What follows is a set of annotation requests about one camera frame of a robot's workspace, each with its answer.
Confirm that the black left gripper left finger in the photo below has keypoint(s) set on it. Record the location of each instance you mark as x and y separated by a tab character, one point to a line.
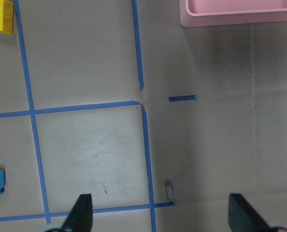
80	218

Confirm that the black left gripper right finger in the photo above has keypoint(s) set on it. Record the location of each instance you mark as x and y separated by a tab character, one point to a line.
242	217

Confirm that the yellow toy block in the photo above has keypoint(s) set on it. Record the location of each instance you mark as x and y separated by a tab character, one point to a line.
6	17

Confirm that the pink plastic box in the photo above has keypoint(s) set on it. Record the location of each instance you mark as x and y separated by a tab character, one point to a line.
201	13

